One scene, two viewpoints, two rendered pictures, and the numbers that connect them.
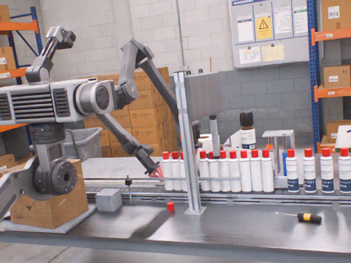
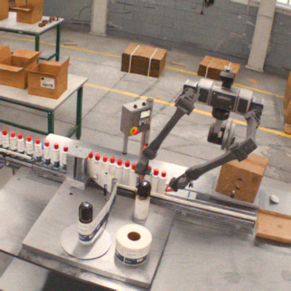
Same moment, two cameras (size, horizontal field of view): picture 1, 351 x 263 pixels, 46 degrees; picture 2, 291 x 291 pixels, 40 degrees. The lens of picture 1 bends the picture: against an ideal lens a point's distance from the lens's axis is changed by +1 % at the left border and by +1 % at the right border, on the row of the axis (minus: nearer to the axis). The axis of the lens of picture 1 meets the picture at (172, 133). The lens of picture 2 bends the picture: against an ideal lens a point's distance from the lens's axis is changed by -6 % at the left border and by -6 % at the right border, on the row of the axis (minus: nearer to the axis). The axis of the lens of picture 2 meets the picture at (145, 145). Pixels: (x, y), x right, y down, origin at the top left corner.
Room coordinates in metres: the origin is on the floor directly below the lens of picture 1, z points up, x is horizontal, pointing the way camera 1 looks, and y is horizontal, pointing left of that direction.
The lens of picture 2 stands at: (4.24, -0.51, 2.73)
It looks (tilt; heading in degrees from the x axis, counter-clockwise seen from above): 33 degrees down; 169
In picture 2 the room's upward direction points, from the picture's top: 7 degrees clockwise
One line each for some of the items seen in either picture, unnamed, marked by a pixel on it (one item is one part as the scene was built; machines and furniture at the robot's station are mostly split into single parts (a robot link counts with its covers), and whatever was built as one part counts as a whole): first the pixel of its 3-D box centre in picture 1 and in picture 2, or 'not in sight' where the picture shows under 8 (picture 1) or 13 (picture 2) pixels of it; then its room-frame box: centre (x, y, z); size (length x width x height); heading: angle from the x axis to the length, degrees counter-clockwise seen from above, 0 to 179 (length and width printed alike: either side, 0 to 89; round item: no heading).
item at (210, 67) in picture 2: not in sight; (219, 69); (-2.07, 1.80, 0.11); 0.65 x 0.54 x 0.22; 62
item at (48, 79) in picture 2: not in sight; (48, 74); (0.35, -0.85, 0.97); 0.51 x 0.39 x 0.37; 161
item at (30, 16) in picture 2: not in sight; (28, 10); (-2.15, -1.43, 0.97); 0.43 x 0.42 x 0.37; 152
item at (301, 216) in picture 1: (296, 215); not in sight; (1.65, -0.48, 0.84); 0.20 x 0.03 x 0.03; 52
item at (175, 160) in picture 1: (177, 170); (154, 182); (2.06, 0.00, 0.98); 0.05 x 0.05 x 0.20
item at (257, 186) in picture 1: (256, 170); (97, 167); (1.91, -0.38, 0.98); 0.05 x 0.05 x 0.20
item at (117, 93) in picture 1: (109, 94); (188, 94); (1.67, 0.23, 1.45); 0.09 x 0.08 x 0.12; 65
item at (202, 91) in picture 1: (199, 94); (136, 117); (1.91, -0.15, 1.38); 0.17 x 0.10 x 0.19; 123
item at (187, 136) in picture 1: (187, 143); (144, 143); (1.88, -0.06, 1.16); 0.04 x 0.04 x 0.67; 68
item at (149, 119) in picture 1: (130, 119); not in sight; (6.02, 0.59, 0.70); 1.20 x 0.82 x 1.39; 71
